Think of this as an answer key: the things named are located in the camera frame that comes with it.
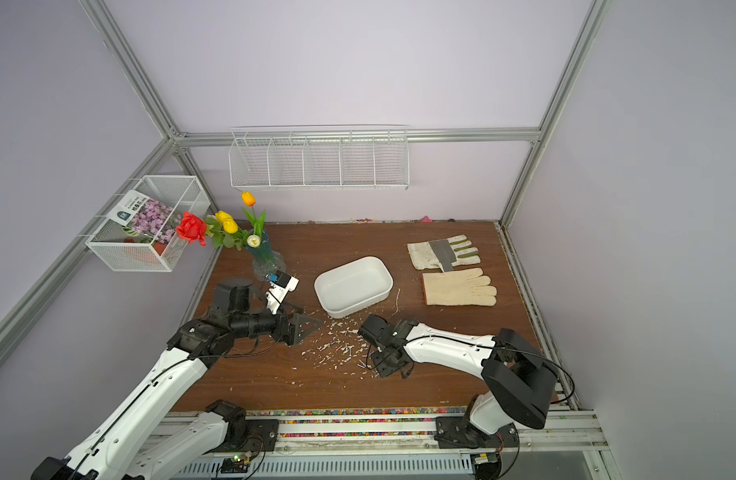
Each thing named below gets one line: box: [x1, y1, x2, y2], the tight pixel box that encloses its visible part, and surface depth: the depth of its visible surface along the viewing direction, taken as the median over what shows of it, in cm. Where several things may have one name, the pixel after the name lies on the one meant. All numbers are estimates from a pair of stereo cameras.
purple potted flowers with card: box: [108, 189, 182, 255], surface depth 75 cm
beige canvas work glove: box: [422, 268, 498, 307], surface depth 101 cm
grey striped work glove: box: [407, 234, 481, 273], surface depth 114 cm
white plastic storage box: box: [314, 256, 394, 319], surface depth 104 cm
